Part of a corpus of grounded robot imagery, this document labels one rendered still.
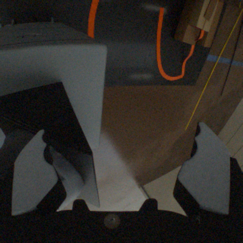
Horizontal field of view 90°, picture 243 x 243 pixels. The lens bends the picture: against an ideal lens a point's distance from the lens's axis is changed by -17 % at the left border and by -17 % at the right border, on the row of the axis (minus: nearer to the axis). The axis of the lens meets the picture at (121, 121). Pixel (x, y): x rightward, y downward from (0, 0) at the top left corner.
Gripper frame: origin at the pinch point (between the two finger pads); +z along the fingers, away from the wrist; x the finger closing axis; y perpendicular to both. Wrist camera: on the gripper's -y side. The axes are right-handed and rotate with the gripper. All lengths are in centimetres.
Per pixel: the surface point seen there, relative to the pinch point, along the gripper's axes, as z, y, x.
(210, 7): 137, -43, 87
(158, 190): 249, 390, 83
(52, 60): 21.7, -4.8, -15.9
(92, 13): 109, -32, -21
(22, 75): 18.6, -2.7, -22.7
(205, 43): 171, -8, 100
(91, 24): 110, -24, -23
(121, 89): 141, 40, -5
